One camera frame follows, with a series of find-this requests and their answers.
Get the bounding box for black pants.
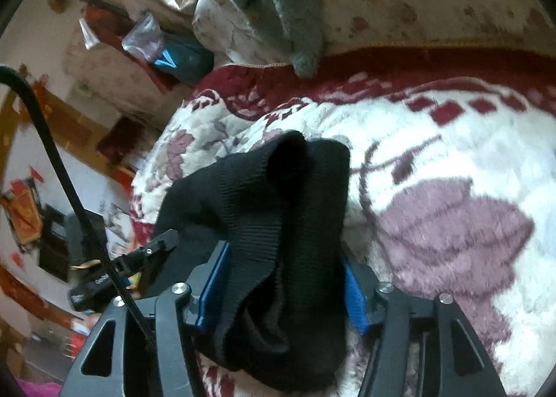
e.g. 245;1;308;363
142;131;350;391

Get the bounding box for pink sleeve forearm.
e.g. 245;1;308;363
16;378;61;397

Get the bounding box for white red floral blanket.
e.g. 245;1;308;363
130;48;555;396

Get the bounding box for dark blue bag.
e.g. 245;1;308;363
153;34;214;86

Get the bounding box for beige floral quilt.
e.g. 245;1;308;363
192;0;555;66

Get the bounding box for black wall television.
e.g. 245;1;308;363
38;205;70;283

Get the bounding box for black braided cable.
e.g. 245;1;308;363
0;64;157;350

